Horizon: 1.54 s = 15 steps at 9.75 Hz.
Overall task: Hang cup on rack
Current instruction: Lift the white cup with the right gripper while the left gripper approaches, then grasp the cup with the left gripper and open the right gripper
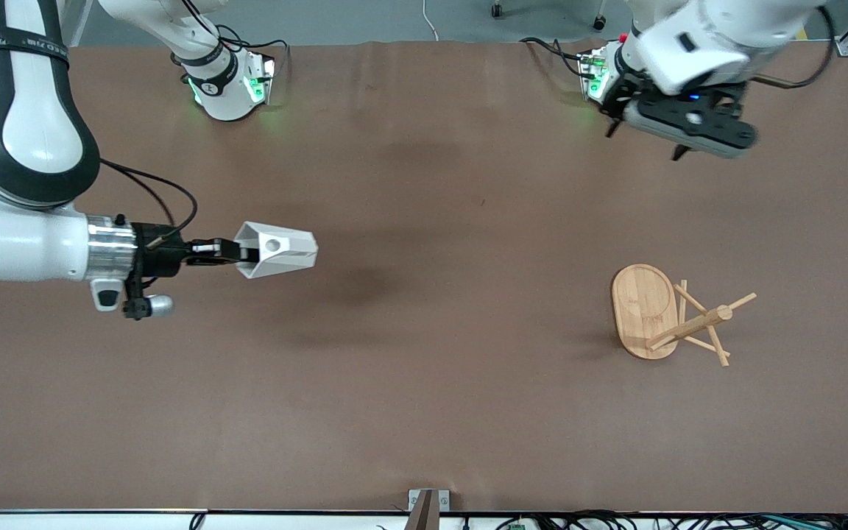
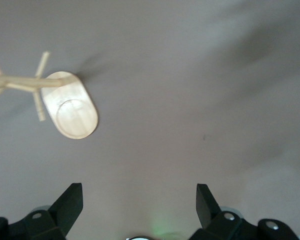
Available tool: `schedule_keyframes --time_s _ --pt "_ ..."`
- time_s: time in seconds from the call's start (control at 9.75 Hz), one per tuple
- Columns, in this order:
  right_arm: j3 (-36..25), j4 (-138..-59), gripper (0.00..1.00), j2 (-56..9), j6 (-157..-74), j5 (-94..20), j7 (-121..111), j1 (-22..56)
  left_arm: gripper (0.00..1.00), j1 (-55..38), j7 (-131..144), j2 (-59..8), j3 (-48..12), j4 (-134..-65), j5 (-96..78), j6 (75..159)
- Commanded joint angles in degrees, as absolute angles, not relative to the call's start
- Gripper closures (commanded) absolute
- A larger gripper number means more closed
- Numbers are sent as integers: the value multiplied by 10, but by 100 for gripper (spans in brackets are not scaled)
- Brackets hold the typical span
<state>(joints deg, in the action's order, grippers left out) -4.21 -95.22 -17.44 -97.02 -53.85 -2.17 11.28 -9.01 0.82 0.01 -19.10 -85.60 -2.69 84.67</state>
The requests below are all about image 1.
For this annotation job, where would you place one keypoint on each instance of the white faceted cup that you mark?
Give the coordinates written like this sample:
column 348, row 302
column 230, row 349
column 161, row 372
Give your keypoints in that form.
column 284, row 250

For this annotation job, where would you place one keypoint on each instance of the brown table cover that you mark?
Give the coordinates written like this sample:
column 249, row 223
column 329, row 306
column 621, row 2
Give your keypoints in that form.
column 424, row 368

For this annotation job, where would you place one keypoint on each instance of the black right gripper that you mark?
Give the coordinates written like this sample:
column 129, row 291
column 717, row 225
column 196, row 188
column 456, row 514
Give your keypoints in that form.
column 160, row 252

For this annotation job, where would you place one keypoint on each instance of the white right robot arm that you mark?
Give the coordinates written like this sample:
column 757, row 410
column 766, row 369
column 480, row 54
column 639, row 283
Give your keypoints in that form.
column 19, row 235

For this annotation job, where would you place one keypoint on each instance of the metal bracket with post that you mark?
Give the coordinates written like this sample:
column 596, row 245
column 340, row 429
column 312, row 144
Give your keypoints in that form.
column 428, row 508

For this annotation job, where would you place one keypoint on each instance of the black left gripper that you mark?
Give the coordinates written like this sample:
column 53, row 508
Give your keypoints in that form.
column 679, row 152

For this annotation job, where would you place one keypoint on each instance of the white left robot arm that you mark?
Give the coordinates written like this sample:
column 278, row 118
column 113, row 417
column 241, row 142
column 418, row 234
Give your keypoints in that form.
column 711, row 44

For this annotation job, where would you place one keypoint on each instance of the wooden cup rack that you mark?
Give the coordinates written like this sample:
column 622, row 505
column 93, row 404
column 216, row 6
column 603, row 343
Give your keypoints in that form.
column 645, row 309

